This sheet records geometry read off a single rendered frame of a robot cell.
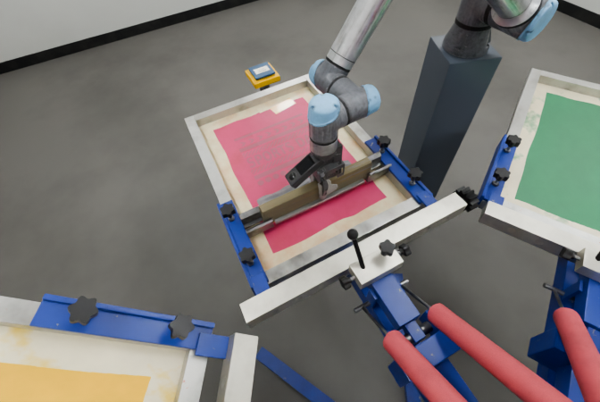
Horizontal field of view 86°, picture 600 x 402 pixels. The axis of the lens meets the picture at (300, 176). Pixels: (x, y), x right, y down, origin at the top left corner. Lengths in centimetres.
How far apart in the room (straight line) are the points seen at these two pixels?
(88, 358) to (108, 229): 184
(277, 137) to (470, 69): 72
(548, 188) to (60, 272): 255
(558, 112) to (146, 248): 226
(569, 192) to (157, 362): 124
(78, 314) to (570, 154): 146
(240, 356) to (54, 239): 217
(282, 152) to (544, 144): 94
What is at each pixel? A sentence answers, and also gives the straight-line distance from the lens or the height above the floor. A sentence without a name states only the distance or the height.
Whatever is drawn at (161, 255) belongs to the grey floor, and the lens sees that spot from 226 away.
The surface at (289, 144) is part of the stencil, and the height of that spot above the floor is 96.
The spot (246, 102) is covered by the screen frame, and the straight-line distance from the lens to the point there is 140.
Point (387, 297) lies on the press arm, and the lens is 86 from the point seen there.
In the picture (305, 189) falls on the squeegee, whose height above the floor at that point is 106.
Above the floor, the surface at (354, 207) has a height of 95.
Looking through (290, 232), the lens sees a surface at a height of 96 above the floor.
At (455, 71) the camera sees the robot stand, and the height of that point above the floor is 117.
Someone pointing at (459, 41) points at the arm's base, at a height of 125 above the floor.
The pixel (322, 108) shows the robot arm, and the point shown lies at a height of 136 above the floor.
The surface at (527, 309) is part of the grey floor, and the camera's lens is 220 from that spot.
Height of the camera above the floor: 184
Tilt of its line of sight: 52 degrees down
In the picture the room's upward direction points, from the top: 6 degrees counter-clockwise
